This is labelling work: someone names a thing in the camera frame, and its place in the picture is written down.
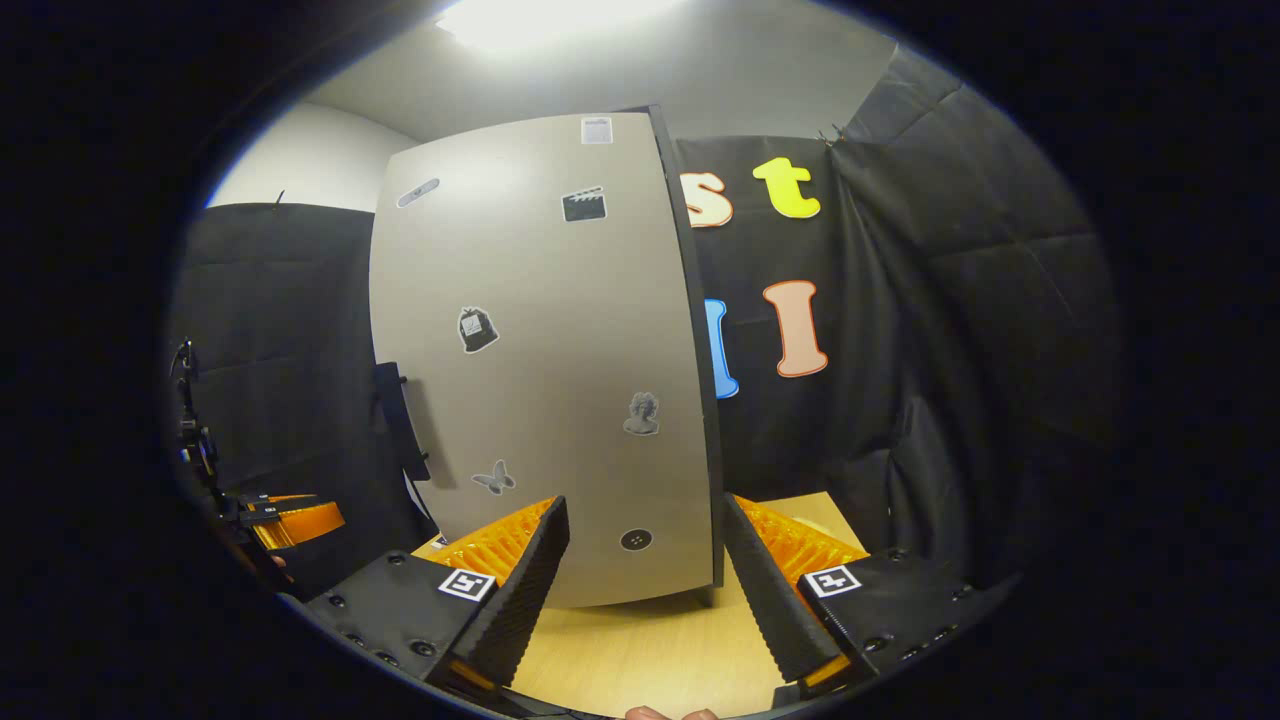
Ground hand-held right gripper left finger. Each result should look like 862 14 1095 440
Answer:
300 495 571 691

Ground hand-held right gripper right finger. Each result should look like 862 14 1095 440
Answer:
722 492 1001 691

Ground long ceiling light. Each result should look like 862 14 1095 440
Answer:
435 0 691 51

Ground black backdrop cloth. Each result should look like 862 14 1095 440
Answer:
170 45 1121 601

